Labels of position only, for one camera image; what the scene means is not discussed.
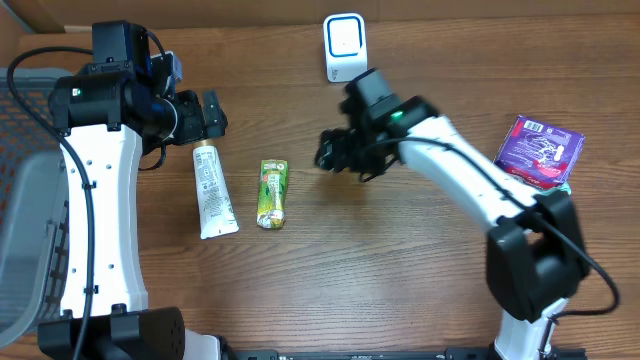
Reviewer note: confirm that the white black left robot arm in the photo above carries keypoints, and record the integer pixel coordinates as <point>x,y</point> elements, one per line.
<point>116,109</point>

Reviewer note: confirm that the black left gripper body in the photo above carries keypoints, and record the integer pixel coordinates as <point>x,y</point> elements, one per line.
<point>191,123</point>

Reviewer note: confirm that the white tube with gold cap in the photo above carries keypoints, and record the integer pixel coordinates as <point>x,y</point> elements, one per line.
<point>217,217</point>

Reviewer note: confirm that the teal wet wipes pack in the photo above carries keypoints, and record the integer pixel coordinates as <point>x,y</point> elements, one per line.
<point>564,187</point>

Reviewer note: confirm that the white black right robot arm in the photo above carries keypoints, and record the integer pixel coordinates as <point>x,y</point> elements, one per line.
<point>535,254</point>

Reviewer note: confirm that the white barcode scanner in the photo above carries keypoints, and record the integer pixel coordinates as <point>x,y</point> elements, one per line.
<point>345,47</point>

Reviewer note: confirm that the purple sanitary pad pack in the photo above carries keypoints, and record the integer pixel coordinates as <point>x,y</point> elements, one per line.
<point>539,154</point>

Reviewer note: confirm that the green yellow snack pouch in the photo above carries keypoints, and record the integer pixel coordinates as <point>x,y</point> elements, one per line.
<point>273,186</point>

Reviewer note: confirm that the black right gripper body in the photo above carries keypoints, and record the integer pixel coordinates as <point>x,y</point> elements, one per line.
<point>349,151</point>

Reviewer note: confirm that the dark grey plastic basket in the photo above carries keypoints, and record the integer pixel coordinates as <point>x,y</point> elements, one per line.
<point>34,211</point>

